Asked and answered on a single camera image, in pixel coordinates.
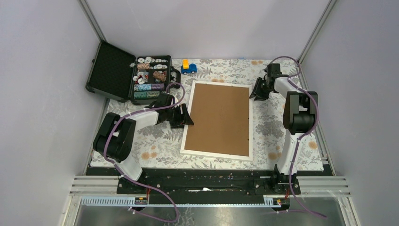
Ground right aluminium corner post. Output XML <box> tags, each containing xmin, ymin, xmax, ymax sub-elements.
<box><xmin>297</xmin><ymin>0</ymin><xmax>338</xmax><ymax>64</ymax></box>

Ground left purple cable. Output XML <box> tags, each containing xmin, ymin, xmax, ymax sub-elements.
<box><xmin>103</xmin><ymin>82</ymin><xmax>186</xmax><ymax>223</ymax></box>

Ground aluminium corner post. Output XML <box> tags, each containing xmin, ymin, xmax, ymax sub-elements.
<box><xmin>78</xmin><ymin>0</ymin><xmax>107</xmax><ymax>41</ymax></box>
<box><xmin>297</xmin><ymin>0</ymin><xmax>338</xmax><ymax>64</ymax></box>

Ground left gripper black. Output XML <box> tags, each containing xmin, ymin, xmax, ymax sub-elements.
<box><xmin>165</xmin><ymin>103</ymin><xmax>194</xmax><ymax>129</ymax></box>

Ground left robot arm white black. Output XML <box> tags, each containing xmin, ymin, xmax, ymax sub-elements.
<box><xmin>93</xmin><ymin>92</ymin><xmax>194</xmax><ymax>194</ymax></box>

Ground white slotted cable duct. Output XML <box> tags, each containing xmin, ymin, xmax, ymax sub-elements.
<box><xmin>81</xmin><ymin>195</ymin><xmax>283</xmax><ymax>208</ymax></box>

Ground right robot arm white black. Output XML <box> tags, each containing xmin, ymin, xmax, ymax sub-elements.
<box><xmin>249</xmin><ymin>63</ymin><xmax>319</xmax><ymax>194</ymax></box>

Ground blue yellow toy truck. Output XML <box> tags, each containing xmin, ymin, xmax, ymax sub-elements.
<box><xmin>181</xmin><ymin>59</ymin><xmax>197</xmax><ymax>75</ymax></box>

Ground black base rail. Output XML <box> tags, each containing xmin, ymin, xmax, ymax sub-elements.
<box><xmin>86</xmin><ymin>167</ymin><xmax>333</xmax><ymax>206</ymax></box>

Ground white picture frame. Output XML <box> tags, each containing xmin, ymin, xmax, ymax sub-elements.
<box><xmin>180</xmin><ymin>80</ymin><xmax>254</xmax><ymax>162</ymax></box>

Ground left aluminium corner post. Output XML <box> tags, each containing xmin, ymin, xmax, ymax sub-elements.
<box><xmin>78</xmin><ymin>0</ymin><xmax>107</xmax><ymax>41</ymax></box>

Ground purple cable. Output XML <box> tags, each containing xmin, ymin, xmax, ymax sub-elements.
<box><xmin>103</xmin><ymin>82</ymin><xmax>186</xmax><ymax>223</ymax></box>
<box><xmin>265</xmin><ymin>56</ymin><xmax>328</xmax><ymax>219</ymax></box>

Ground black poker chip case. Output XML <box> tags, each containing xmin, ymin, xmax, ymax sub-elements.
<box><xmin>85</xmin><ymin>41</ymin><xmax>181</xmax><ymax>105</ymax></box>

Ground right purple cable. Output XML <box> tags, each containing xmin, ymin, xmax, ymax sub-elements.
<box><xmin>265</xmin><ymin>56</ymin><xmax>328</xmax><ymax>219</ymax></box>

